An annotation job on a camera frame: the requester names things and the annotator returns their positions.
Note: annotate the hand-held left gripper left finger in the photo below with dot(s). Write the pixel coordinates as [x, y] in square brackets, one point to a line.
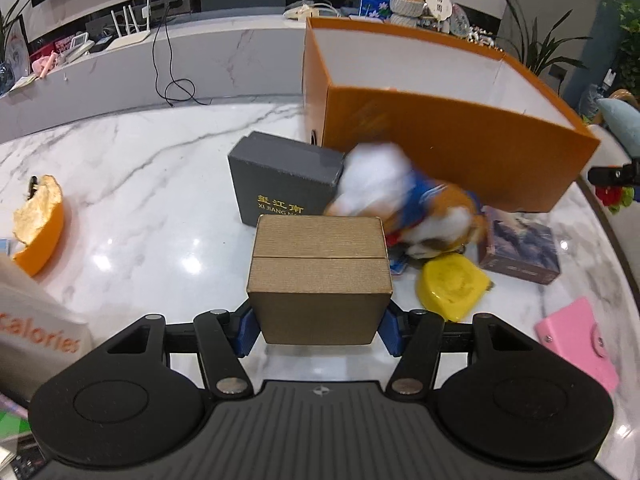
[246, 330]

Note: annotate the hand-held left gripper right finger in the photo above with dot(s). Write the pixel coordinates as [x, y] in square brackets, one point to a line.
[392, 331]

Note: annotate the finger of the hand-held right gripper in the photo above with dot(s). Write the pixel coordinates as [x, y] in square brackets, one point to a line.
[612, 174]

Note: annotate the yellow tape measure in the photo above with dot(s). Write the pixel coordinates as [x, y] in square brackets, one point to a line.
[450, 285]

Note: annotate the brown cardboard box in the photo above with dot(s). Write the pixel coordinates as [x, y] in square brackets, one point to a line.
[320, 285]

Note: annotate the orange white plush toy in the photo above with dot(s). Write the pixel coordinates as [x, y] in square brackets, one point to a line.
[400, 200]

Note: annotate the dark grey gift box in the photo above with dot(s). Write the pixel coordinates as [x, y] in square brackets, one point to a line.
[280, 180]

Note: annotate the large orange storage box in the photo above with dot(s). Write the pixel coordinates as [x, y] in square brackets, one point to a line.
[450, 125]

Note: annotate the red flower decoration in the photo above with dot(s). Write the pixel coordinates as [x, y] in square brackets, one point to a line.
[614, 198]

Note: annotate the light blue cushion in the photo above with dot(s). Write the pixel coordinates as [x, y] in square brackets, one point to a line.
[620, 122]

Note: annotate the printed cards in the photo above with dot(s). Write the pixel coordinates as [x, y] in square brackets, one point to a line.
[400, 266]

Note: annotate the purple printed box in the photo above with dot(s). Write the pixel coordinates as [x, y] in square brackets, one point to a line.
[520, 250]

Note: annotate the tall green bushy plant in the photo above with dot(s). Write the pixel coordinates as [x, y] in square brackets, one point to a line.
[631, 45]

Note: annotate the green leafy houseplant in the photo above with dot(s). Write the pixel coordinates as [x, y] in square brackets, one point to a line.
[540, 45]

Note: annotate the pink card holder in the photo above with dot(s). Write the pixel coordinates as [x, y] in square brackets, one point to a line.
[575, 340]

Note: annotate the white bag orange print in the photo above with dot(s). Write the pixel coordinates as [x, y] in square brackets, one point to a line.
[35, 330]

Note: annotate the blue white patterned plate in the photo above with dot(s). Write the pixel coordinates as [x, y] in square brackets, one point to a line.
[459, 20]

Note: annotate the orange pomelo peel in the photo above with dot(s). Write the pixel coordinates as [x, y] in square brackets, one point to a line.
[40, 230]

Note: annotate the white round sign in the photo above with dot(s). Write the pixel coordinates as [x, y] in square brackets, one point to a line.
[439, 1]

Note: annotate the white router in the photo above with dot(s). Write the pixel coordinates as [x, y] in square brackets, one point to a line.
[129, 35]

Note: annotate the pink toy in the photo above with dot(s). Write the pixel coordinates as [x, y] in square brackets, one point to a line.
[44, 64]

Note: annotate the black wall socket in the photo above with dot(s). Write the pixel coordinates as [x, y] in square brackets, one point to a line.
[558, 72]

